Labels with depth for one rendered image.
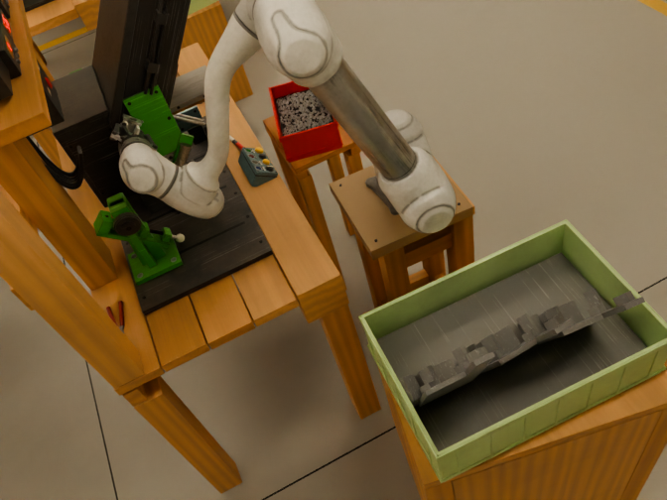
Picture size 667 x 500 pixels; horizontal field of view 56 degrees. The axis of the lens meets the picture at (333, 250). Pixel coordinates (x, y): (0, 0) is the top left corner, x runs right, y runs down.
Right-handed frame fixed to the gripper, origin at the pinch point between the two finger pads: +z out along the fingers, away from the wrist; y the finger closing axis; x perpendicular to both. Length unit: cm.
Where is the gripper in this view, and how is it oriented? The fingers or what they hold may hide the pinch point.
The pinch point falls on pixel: (130, 128)
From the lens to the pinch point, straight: 201.1
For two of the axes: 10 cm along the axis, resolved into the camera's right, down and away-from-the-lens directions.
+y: -8.3, -2.5, -5.0
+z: -3.4, -4.7, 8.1
